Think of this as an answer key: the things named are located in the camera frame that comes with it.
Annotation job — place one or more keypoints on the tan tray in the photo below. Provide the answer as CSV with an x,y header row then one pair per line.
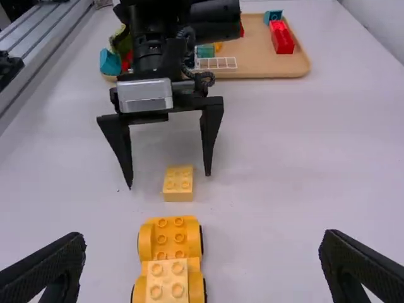
x,y
259,63

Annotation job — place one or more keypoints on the long red toy brick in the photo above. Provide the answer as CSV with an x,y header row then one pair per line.
x,y
283,39

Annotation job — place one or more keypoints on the red printed toy brick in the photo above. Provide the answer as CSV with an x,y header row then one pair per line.
x,y
127,61

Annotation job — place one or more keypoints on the yellow toy car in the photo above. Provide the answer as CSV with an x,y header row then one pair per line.
x,y
170,271

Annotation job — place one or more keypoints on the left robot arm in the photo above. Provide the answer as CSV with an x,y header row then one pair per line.
x,y
158,19

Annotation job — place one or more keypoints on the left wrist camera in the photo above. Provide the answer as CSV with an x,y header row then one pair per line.
x,y
143,93

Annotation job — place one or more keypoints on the pale yellow toy brick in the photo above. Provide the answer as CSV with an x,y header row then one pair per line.
x,y
178,183

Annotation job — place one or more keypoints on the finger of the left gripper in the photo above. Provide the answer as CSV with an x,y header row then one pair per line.
x,y
121,148
210,135

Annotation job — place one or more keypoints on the silver rails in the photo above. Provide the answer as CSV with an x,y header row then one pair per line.
x,y
38,28

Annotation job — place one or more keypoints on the white toy frame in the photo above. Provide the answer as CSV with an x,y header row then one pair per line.
x,y
217,63

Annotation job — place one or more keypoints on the clear teal toy brick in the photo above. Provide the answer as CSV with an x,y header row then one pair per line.
x,y
204,52

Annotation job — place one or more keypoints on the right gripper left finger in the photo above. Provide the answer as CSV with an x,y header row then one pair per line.
x,y
38,274

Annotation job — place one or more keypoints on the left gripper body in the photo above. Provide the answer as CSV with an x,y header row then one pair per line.
x,y
186,101

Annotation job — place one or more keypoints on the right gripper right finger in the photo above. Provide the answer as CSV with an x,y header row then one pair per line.
x,y
363,271

